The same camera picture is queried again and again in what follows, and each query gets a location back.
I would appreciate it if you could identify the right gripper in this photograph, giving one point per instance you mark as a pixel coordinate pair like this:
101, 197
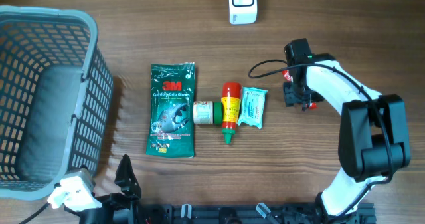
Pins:
291, 97

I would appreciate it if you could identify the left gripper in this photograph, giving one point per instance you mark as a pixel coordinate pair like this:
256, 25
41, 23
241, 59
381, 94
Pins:
129, 187

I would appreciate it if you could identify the red candy stick pack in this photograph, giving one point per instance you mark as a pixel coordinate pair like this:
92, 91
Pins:
285, 73

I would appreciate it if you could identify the teal wet wipes pack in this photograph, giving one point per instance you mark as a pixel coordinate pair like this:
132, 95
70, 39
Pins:
252, 106

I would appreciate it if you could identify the red chili sauce bottle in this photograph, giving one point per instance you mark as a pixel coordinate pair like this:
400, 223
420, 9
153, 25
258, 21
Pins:
231, 100

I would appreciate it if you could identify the green 3M gloves package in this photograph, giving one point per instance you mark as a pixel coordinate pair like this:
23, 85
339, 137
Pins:
171, 132

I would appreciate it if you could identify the white jar green lid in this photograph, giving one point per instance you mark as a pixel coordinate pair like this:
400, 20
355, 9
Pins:
207, 112

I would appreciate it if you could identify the white barcode scanner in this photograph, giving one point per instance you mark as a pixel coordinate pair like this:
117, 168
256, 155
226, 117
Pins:
242, 12

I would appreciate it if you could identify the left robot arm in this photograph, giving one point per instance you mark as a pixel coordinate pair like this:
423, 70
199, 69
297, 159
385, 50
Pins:
106, 215

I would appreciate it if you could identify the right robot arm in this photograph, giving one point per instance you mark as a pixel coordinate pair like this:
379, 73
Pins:
373, 135

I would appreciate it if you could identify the grey plastic shopping basket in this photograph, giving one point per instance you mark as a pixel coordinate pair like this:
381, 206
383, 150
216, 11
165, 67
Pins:
56, 92

